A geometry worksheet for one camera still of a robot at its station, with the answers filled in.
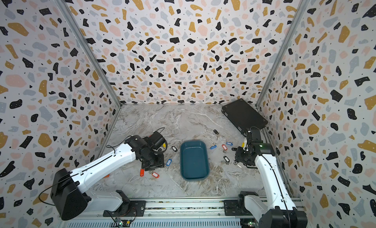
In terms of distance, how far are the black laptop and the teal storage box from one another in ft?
0.94

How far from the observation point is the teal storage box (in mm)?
841

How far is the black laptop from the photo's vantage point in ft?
3.52
